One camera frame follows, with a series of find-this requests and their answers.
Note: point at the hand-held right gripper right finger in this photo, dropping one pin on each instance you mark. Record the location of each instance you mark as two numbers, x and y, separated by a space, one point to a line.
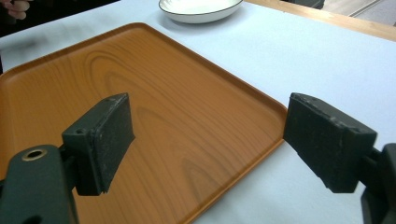
327 140

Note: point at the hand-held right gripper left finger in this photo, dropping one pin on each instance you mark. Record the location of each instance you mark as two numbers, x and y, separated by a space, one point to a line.
102 143

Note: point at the wooden tray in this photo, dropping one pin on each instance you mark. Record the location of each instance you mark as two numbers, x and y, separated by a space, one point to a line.
186 124

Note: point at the white bowl with dark rim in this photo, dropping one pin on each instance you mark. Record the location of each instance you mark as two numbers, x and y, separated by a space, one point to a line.
199 9

